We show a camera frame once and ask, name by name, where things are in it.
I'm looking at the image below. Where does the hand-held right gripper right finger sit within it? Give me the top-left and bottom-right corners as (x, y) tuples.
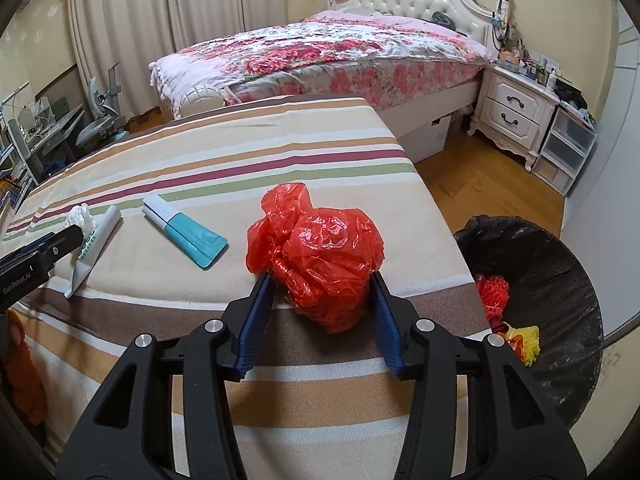
(369, 270), (587, 480)

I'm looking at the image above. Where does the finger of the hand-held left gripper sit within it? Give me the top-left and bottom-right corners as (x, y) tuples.
(47, 224), (85, 263)
(0, 231), (57, 262)

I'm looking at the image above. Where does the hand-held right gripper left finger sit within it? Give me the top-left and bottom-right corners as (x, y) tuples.
(55, 272), (276, 480)

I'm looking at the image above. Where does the white tissue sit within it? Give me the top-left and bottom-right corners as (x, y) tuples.
(65, 203), (96, 236)

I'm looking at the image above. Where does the red translucent plastic bag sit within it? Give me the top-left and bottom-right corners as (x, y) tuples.
(245, 183), (387, 335)

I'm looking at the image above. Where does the trash bin with black liner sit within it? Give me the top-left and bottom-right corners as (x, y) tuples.
(452, 214), (603, 428)

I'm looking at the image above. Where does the white toothpaste tube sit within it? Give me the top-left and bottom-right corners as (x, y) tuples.
(63, 206), (123, 299)

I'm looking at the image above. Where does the bookshelf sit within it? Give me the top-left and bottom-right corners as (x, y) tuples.
(0, 140), (26, 211)

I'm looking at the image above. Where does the orange cloth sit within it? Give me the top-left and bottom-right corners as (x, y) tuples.
(7, 310), (48, 426)

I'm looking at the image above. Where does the teal and white tube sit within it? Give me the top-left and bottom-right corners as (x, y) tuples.
(142, 195), (229, 269)

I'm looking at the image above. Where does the red foam net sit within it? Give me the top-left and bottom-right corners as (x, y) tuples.
(475, 275), (511, 328)

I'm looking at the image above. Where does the grey desk chair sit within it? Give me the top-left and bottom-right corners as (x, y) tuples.
(75, 62), (131, 148)

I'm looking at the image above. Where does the grey desk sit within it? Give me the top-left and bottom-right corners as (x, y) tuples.
(0, 97), (86, 181)

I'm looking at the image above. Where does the yellow foam net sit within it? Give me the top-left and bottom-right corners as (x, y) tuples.
(502, 325), (541, 365)

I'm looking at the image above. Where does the white storage box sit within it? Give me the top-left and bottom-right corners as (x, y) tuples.
(400, 112), (451, 161)

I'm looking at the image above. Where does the beige curtain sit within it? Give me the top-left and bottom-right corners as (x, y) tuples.
(65, 0), (296, 121)

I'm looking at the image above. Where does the plastic drawer unit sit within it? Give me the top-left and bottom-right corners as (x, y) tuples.
(531, 107), (598, 196)

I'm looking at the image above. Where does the white nightstand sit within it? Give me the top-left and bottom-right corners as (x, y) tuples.
(467, 62), (560, 168)

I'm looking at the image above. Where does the white wardrobe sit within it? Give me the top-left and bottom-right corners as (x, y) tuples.
(560, 10), (640, 341)

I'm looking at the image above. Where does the floral quilt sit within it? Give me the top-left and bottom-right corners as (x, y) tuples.
(150, 9), (488, 111)

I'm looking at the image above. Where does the black cloth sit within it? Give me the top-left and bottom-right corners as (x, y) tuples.
(555, 77), (588, 111)

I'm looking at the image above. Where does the cluster of small bottles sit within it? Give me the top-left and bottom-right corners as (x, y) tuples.
(492, 35), (561, 86)

